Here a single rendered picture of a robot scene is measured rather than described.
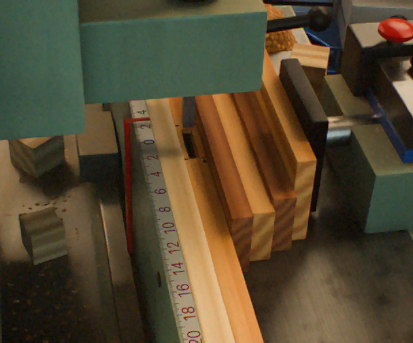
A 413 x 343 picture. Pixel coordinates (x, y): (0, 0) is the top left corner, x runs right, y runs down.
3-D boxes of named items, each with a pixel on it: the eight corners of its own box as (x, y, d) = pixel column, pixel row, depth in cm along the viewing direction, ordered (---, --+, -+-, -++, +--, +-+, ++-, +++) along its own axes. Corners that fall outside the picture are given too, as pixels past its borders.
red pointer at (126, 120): (151, 251, 81) (150, 120, 72) (128, 254, 80) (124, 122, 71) (150, 245, 81) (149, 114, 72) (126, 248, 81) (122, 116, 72)
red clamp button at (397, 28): (420, 44, 72) (422, 33, 71) (384, 46, 71) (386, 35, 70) (406, 25, 74) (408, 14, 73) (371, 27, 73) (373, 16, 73)
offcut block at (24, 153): (39, 145, 95) (37, 115, 92) (65, 160, 93) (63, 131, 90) (10, 162, 92) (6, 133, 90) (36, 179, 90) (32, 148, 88)
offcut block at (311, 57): (285, 97, 85) (288, 63, 83) (290, 75, 88) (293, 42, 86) (321, 102, 85) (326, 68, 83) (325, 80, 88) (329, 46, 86)
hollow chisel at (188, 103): (194, 127, 73) (196, 75, 70) (183, 128, 73) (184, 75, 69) (192, 120, 73) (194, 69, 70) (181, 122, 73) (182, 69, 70)
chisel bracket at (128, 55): (261, 109, 69) (270, 10, 64) (77, 124, 67) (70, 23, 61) (240, 58, 75) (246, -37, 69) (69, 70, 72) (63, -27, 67)
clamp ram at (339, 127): (387, 205, 73) (406, 114, 67) (298, 214, 72) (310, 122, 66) (352, 139, 80) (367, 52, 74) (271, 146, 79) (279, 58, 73)
